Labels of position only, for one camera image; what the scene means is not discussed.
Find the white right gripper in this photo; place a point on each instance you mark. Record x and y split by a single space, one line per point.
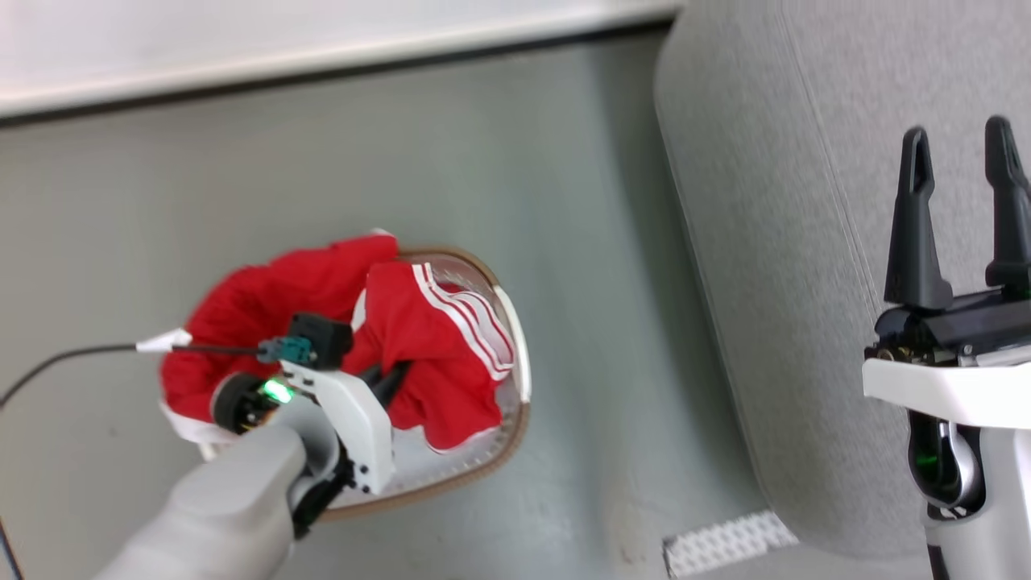
942 391

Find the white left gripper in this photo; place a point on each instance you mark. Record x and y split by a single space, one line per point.
358 427

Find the red clothing with white stripes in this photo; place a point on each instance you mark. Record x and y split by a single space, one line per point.
419 346

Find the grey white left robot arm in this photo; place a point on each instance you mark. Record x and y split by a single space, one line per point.
225 507

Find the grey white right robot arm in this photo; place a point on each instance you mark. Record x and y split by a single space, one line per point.
979 499

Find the white laundry basket brown rim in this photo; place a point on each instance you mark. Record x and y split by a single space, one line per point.
515 379

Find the grey fabric sofa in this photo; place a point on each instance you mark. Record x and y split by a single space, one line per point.
805 242

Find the white black baseboard strip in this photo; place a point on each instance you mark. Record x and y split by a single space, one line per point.
322 60

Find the white perforated floor plate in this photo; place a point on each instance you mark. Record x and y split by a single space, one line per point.
729 544

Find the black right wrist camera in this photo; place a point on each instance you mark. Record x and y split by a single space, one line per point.
979 322

